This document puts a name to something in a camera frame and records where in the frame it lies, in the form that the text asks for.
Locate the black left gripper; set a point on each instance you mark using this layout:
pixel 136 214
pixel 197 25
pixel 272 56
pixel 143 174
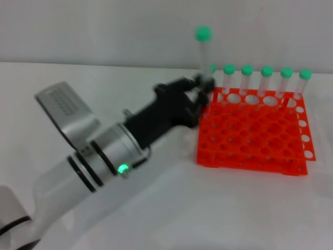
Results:
pixel 169 109

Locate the clear test tube green cap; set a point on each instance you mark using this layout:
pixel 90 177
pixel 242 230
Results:
pixel 213 68
pixel 267 71
pixel 305 74
pixel 246 70
pixel 203 34
pixel 286 72
pixel 229 69

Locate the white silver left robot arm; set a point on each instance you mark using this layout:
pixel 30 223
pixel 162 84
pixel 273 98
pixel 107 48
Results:
pixel 78 177

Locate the orange test tube rack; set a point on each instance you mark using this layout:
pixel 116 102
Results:
pixel 249 135

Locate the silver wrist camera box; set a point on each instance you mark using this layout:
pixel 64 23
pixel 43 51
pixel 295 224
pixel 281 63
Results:
pixel 67 109

